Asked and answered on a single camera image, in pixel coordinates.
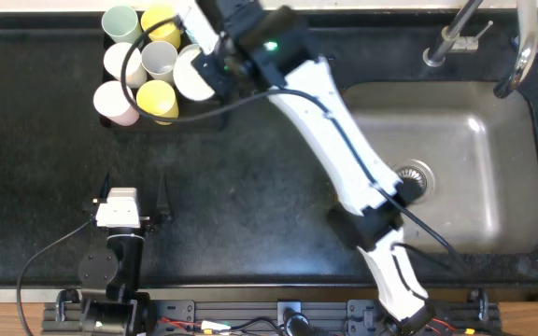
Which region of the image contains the white cup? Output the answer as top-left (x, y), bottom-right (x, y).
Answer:
top-left (103, 42), bottom-right (149, 90)
top-left (172, 43), bottom-right (218, 103)

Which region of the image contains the steel tap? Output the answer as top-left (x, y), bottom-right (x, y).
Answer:
top-left (421, 0), bottom-right (538, 100)

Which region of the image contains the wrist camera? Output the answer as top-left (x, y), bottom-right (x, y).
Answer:
top-left (94, 187), bottom-right (142, 230)
top-left (177, 0), bottom-right (221, 55)

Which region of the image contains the yellow cup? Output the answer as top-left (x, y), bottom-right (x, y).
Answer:
top-left (140, 4), bottom-right (182, 50)
top-left (135, 79), bottom-right (180, 126)

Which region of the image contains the black cable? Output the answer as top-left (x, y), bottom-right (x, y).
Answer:
top-left (15, 217), bottom-right (96, 336)
top-left (120, 15), bottom-right (467, 276)

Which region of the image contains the grey cup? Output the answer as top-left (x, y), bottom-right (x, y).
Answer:
top-left (140, 40), bottom-right (179, 85)

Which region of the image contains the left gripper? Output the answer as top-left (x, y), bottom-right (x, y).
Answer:
top-left (81, 171), bottom-right (175, 233)

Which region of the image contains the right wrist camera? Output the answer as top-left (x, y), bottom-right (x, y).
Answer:
top-left (177, 0), bottom-right (221, 55)

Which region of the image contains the pale green cup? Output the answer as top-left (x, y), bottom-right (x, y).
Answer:
top-left (101, 5), bottom-right (143, 46)

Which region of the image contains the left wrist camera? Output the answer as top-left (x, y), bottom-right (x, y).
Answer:
top-left (94, 187), bottom-right (142, 230)

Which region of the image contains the pink cup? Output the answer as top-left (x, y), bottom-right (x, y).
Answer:
top-left (92, 79), bottom-right (141, 128)

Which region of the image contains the mounting rail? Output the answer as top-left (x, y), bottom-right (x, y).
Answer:
top-left (42, 298), bottom-right (503, 336)

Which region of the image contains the steel sink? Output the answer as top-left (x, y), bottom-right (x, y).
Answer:
top-left (341, 81), bottom-right (538, 256)

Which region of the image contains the black tray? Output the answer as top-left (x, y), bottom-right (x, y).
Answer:
top-left (98, 27), bottom-right (228, 134)

